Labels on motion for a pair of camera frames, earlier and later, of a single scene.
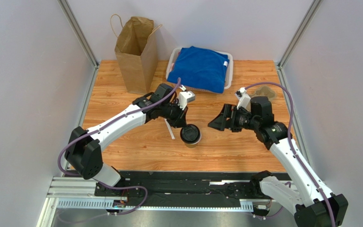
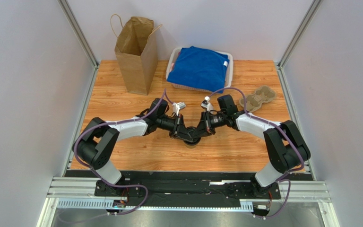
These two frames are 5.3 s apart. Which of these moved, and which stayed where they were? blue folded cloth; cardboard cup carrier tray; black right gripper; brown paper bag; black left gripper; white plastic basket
Moved: black left gripper; black right gripper
Stayed: brown paper bag; white plastic basket; blue folded cloth; cardboard cup carrier tray
